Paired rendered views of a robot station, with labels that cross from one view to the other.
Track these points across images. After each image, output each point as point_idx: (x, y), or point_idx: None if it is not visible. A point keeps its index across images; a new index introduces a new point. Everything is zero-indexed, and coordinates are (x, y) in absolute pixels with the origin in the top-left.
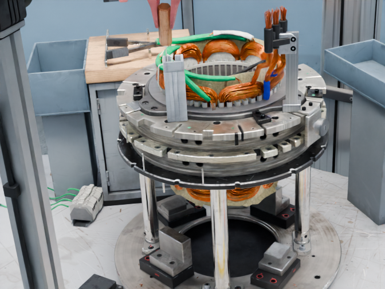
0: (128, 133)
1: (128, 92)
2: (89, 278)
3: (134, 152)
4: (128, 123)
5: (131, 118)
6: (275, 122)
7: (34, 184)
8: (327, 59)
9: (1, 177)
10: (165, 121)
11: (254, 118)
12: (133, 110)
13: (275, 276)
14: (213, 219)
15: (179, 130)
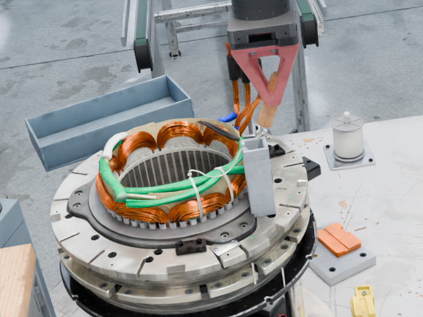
0: (246, 277)
1: (175, 261)
2: None
3: (237, 302)
4: (215, 282)
5: (259, 246)
6: (280, 145)
7: None
8: (50, 153)
9: None
10: (272, 216)
11: (271, 156)
12: (237, 247)
13: (283, 304)
14: (298, 280)
15: (297, 203)
